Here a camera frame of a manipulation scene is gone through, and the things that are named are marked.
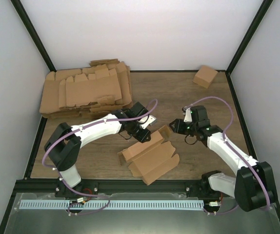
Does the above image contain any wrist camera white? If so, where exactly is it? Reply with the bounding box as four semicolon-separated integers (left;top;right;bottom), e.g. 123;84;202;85
182;107;193;123
141;115;157;129

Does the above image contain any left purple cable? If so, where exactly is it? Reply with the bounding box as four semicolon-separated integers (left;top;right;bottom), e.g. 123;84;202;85
41;98;159;216

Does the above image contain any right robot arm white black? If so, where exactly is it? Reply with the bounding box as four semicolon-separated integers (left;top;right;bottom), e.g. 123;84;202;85
169;105;278;212

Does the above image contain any light blue slotted cable duct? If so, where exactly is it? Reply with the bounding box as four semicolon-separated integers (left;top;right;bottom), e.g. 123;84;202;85
19;199;204;211

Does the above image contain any purple cable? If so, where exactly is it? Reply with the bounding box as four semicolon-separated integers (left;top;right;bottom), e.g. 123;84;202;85
181;96;272;216
41;98;159;216

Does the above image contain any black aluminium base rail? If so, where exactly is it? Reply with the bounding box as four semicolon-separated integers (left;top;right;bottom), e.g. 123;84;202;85
13;178;220;197

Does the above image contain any stack of flat cardboard boxes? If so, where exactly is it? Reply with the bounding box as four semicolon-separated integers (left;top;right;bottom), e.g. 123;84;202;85
40;58;133;118

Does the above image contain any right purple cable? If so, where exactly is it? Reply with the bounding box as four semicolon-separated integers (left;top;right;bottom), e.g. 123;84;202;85
181;96;272;216

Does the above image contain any folded brown cardboard box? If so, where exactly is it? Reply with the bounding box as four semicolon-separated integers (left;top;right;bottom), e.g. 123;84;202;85
193;65;218;89

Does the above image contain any black enclosure frame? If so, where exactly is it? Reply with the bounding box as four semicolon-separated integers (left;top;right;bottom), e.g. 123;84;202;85
0;0;280;234

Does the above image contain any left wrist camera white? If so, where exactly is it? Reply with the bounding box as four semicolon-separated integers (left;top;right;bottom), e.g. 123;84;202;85
141;115;157;129

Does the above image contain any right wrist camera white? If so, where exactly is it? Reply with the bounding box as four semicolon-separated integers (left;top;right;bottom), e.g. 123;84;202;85
182;107;193;123

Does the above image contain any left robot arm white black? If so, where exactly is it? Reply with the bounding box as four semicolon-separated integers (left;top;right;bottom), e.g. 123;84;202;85
42;102;157;197

